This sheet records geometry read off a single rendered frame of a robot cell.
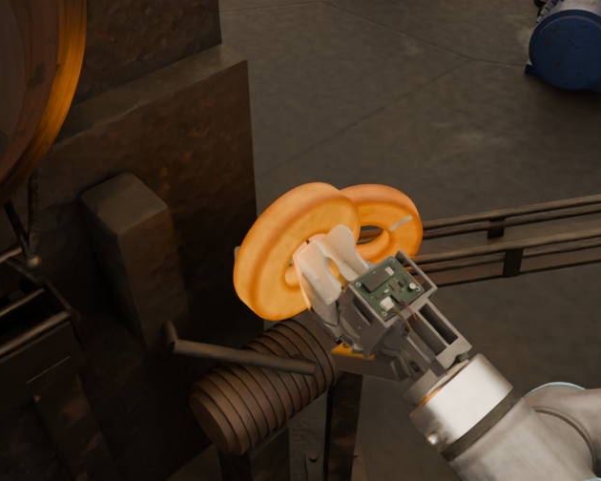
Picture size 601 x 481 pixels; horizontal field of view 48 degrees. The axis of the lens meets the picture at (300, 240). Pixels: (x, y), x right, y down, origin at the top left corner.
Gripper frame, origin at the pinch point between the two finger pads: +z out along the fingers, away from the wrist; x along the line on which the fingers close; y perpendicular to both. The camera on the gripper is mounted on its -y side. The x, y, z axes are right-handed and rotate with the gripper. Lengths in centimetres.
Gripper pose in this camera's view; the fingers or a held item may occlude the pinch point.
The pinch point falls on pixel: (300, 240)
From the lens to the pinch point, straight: 71.4
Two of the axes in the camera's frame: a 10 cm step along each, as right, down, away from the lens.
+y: 2.0, -5.2, -8.3
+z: -6.3, -7.1, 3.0
